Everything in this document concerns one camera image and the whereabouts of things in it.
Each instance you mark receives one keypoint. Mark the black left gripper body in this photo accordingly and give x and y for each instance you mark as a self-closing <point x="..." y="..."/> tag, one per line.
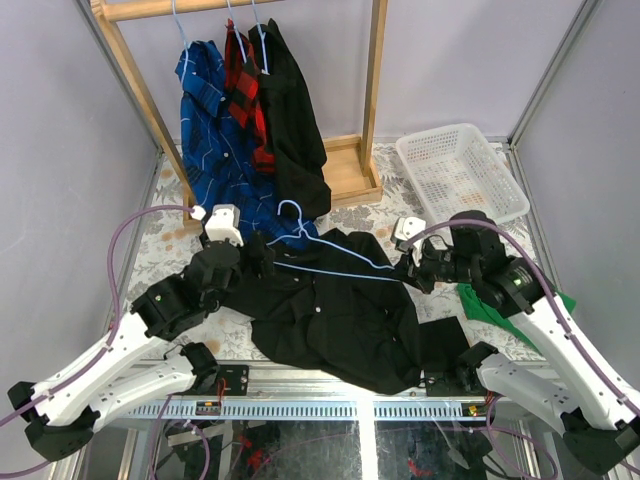
<point x="256" y="251"/>

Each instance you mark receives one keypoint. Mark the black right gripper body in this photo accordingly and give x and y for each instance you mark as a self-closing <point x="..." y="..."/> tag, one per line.
<point x="444" y="264"/>

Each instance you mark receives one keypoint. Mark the light blue wire hanger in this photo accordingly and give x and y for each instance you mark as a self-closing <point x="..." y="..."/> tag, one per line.
<point x="357" y="256"/>

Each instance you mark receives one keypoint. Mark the black button shirt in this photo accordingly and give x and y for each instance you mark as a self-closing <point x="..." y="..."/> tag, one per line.
<point x="363" y="332"/>

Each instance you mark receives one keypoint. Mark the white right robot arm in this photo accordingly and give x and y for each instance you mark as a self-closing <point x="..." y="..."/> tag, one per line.
<point x="589" y="404"/>

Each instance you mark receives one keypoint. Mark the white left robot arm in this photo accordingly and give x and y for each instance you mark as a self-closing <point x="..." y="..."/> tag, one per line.
<point x="63" y="413"/>

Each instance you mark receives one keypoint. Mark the blue plaid shirt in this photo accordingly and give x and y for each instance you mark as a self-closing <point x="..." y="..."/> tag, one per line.
<point x="217" y="150"/>

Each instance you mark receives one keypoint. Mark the black hanging shirt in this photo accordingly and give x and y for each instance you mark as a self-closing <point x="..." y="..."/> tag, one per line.
<point x="293" y="133"/>

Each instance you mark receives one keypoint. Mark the red plaid shirt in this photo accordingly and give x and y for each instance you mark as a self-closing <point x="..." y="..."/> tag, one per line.
<point x="242" y="82"/>

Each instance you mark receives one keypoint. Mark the white plastic basket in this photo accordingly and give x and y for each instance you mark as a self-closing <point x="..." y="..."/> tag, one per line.
<point x="454" y="169"/>

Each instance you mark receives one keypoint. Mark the wooden clothes rack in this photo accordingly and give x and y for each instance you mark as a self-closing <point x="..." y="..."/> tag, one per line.
<point x="350" y="170"/>

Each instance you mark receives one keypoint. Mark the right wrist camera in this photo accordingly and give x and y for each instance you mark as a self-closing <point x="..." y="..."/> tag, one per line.
<point x="406" y="228"/>

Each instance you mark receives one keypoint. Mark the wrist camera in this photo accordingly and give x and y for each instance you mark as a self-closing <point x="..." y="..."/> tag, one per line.
<point x="406" y="228"/>
<point x="219" y="225"/>

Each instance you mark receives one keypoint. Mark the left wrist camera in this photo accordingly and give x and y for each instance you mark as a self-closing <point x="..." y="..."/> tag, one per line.
<point x="219" y="225"/>

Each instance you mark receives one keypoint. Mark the aluminium mounting rail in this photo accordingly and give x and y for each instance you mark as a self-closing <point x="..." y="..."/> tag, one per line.
<point x="276" y="392"/>

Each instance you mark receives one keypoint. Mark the black shirt wire hanger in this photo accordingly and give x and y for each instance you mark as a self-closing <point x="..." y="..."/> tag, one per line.
<point x="263" y="57"/>

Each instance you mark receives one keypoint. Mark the red shirt wire hanger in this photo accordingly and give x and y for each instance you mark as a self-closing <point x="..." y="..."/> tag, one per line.
<point x="239" y="30"/>

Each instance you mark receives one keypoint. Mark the blue shirt wire hanger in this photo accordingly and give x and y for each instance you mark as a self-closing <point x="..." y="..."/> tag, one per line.
<point x="185" y="41"/>

